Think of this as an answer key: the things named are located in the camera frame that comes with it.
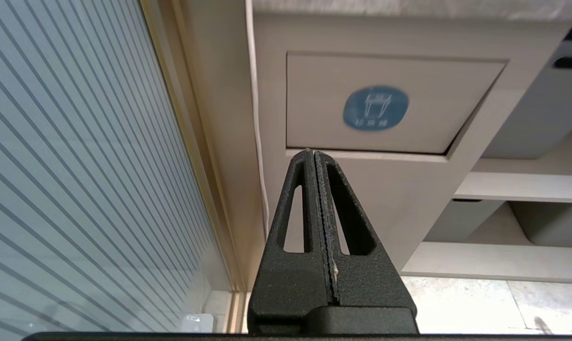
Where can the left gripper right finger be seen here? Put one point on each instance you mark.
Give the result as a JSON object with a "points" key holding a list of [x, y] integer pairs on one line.
{"points": [[366, 279]]}

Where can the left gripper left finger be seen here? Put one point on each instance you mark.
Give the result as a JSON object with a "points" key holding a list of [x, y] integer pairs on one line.
{"points": [[293, 279]]}

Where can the beige counter cabinet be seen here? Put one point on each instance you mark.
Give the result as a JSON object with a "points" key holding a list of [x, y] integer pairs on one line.
{"points": [[357, 142]]}

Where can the blue round trash sticker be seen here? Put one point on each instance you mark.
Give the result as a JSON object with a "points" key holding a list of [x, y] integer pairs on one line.
{"points": [[375, 108]]}

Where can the beige trash bin flap door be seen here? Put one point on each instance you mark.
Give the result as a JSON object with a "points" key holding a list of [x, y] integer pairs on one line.
{"points": [[385, 105]]}

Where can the grey storage bin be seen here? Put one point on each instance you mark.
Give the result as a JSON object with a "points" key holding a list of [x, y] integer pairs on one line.
{"points": [[544, 104], [553, 223]]}

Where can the beige open shelf unit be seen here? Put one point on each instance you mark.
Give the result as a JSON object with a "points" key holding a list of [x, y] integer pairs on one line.
{"points": [[518, 199]]}

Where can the striped glass partition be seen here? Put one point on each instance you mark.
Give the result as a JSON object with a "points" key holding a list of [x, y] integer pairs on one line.
{"points": [[87, 180]]}

